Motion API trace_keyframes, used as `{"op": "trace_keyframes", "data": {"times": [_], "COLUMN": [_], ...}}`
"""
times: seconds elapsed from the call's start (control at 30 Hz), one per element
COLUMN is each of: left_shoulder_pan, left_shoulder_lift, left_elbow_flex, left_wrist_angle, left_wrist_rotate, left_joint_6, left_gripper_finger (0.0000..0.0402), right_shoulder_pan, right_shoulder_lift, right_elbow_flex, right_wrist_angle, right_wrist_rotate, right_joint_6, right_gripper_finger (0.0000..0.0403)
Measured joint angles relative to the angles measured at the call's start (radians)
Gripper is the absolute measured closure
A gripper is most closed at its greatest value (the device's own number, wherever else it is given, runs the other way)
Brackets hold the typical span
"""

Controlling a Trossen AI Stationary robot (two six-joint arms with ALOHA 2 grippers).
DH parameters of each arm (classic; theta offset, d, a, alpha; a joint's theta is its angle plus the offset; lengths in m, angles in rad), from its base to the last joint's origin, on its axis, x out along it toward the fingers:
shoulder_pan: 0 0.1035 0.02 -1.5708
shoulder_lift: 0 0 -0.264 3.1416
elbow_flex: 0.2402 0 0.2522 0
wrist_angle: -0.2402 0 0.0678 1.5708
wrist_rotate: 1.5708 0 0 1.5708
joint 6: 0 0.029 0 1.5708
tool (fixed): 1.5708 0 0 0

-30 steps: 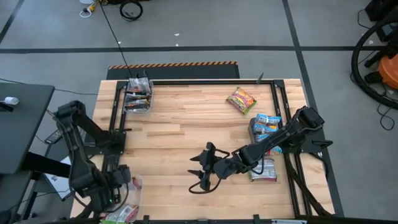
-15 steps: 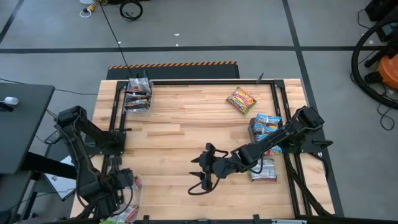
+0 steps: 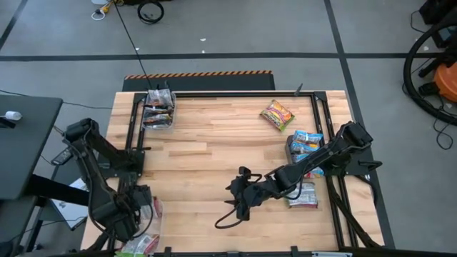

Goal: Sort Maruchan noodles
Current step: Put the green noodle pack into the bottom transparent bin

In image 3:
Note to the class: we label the clear bin of black packets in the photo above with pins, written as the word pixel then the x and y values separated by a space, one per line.
pixel 173 114

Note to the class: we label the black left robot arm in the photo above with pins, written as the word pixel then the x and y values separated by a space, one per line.
pixel 80 130

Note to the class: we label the yellow and white power plug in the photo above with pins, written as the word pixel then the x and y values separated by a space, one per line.
pixel 103 8

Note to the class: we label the clear bin of lime packets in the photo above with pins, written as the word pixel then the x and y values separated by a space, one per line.
pixel 157 228

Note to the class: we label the white papers under desk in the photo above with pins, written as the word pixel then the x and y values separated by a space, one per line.
pixel 69 210

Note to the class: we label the black handheld controller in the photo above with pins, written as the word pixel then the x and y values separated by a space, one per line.
pixel 62 156

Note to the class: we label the gray plastic bin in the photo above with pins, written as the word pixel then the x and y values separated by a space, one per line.
pixel 287 148

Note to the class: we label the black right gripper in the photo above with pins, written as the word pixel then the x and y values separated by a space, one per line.
pixel 260 189

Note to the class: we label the black desk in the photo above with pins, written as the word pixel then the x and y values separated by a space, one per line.
pixel 25 150

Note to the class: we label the black hazard-striped floor mat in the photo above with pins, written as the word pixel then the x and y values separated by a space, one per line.
pixel 200 83

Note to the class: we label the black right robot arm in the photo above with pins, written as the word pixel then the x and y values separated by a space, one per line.
pixel 321 155

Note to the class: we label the black Maruchan noodle packet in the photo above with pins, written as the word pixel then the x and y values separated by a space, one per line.
pixel 157 121
pixel 160 97
pixel 157 111

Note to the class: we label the small white desk object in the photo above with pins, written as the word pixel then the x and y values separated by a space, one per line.
pixel 13 115

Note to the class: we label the orange vacuum cleaner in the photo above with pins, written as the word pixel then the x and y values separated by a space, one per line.
pixel 448 84

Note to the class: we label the black equipment case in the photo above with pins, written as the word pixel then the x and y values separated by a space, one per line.
pixel 439 10

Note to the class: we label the black aluminium table frame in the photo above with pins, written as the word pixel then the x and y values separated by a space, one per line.
pixel 232 94

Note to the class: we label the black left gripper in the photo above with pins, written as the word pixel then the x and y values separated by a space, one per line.
pixel 123 223

